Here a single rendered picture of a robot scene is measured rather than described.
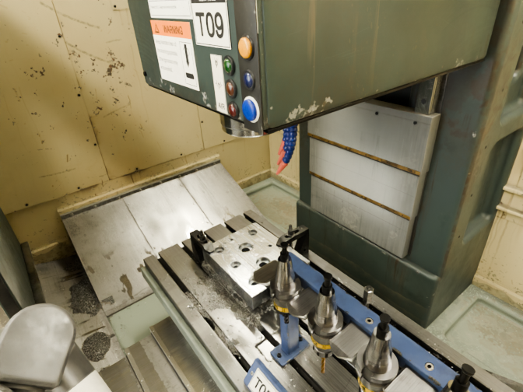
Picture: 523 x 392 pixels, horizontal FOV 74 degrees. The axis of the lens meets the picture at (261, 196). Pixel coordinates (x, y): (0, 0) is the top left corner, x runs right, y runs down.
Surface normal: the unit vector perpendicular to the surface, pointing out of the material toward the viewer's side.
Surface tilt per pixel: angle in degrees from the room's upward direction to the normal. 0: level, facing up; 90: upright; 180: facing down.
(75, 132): 90
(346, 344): 0
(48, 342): 41
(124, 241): 24
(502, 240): 90
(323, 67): 90
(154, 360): 7
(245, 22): 90
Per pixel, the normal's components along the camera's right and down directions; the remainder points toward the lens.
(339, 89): 0.61, 0.38
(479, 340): -0.06, -0.86
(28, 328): 0.56, -0.54
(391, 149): -0.79, 0.35
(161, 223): 0.18, -0.63
